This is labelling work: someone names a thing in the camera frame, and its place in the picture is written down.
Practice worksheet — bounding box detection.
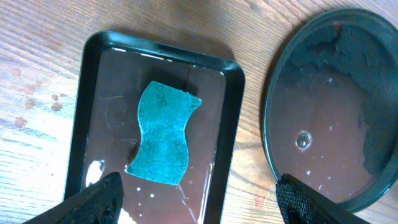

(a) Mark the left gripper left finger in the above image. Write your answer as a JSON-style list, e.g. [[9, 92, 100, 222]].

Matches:
[[24, 172, 124, 224]]

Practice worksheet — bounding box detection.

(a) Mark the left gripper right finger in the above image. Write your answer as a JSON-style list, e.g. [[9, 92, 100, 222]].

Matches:
[[275, 174, 367, 224]]

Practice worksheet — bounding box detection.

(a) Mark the green kitchen sponge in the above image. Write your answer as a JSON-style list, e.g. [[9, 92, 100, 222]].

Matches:
[[125, 81, 202, 185]]

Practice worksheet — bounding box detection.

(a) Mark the round black tray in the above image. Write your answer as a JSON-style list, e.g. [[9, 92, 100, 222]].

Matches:
[[263, 8, 397, 212]]

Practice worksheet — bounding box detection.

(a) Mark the rectangular black tray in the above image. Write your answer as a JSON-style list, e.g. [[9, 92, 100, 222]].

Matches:
[[65, 31, 245, 223]]

